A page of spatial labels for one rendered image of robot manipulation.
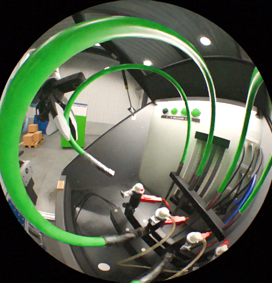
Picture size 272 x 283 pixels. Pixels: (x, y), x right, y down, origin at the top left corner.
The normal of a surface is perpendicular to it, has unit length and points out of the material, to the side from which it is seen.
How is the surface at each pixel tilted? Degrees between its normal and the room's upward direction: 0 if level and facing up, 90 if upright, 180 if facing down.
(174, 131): 90
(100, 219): 0
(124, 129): 90
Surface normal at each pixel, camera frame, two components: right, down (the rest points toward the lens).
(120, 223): 0.18, -0.96
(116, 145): 0.54, 0.27
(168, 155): -0.82, -0.04
